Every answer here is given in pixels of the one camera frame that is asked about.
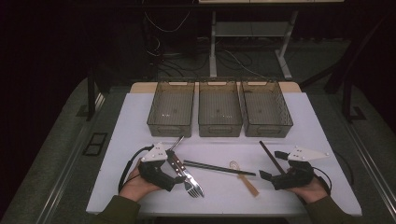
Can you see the transparent brown plastic bin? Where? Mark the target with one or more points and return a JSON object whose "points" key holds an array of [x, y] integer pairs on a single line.
{"points": [[171, 109], [266, 109], [219, 109]]}

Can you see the white metal desk frame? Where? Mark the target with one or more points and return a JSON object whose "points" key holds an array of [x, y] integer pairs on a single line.
{"points": [[212, 46]]}

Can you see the tall black metal stand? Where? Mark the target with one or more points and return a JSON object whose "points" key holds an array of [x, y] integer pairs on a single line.
{"points": [[347, 99]]}

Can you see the black floor outlet frame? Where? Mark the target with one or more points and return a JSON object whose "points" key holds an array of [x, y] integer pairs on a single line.
{"points": [[93, 151]]}

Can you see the person's right hand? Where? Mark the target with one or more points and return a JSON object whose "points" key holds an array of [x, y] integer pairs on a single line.
{"points": [[313, 193]]}

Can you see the metal floor rail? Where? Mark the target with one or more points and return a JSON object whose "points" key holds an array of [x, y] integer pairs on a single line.
{"points": [[74, 155], [372, 169]]}

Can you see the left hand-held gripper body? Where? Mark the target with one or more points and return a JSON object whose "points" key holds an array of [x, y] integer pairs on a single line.
{"points": [[154, 172]]}

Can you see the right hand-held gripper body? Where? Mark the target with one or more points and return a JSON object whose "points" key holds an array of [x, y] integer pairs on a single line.
{"points": [[295, 177]]}

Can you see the person's left hand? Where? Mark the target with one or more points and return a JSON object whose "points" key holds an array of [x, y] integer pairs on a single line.
{"points": [[137, 188]]}

